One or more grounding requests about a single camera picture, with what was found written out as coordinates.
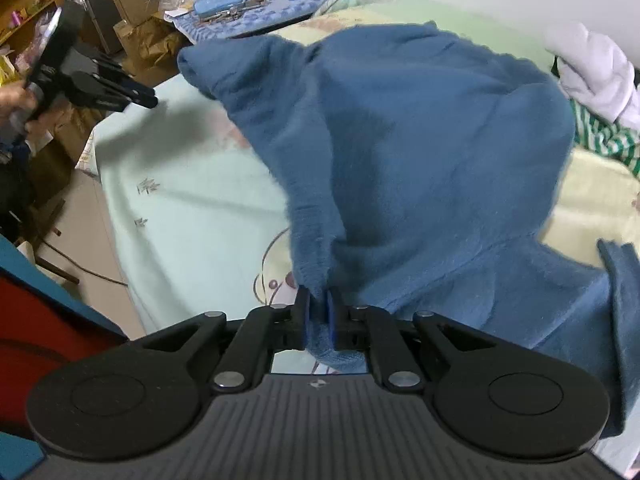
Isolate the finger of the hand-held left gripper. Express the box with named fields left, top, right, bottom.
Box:
left=70, top=72, right=159, bottom=112
left=95, top=54, right=157, bottom=99

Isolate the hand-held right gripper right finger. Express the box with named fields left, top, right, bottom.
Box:
left=326, top=286, right=497, bottom=396

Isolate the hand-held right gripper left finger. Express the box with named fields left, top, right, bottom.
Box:
left=142, top=285, right=314, bottom=396

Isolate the person's left hand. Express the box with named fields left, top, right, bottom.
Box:
left=0, top=83, right=52, bottom=134

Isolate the brown paper bag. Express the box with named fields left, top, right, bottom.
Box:
left=112, top=17, right=189, bottom=89

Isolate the wooden shelf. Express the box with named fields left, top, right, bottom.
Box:
left=0, top=0, right=66, bottom=61

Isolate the plain cardboard box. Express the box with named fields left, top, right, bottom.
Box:
left=30, top=105, right=107, bottom=207

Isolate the blue zip case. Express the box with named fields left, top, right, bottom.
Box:
left=192, top=0, right=249, bottom=19

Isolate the bunch of keys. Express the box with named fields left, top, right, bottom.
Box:
left=202, top=7, right=263, bottom=23

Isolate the printed pastel bed sheet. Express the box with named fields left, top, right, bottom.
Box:
left=75, top=0, right=640, bottom=376

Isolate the blue checkered towel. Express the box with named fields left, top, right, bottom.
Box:
left=167, top=0, right=346, bottom=43

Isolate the person's red teal clothing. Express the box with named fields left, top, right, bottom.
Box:
left=0, top=237, right=128, bottom=480

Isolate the green white striped garment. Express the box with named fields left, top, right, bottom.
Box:
left=570, top=100, right=640, bottom=179

